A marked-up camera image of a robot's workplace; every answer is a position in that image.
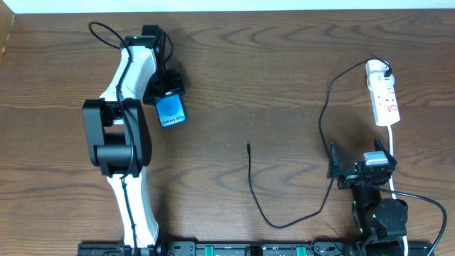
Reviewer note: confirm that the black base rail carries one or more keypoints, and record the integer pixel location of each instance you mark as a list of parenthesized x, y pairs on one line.
[(190, 248)]

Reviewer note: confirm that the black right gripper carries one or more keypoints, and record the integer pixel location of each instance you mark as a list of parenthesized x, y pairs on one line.
[(350, 176)]

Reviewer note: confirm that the white power strip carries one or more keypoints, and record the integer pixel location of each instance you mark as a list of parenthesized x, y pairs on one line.
[(384, 101)]

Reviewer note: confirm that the blue Galaxy smartphone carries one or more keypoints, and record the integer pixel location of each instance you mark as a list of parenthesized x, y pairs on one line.
[(170, 110)]

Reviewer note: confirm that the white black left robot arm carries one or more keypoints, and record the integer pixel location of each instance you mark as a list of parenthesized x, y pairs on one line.
[(117, 134)]

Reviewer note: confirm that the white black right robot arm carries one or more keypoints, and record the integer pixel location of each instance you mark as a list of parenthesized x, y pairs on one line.
[(382, 221)]

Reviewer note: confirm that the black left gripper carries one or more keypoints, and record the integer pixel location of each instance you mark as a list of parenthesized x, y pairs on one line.
[(167, 85)]

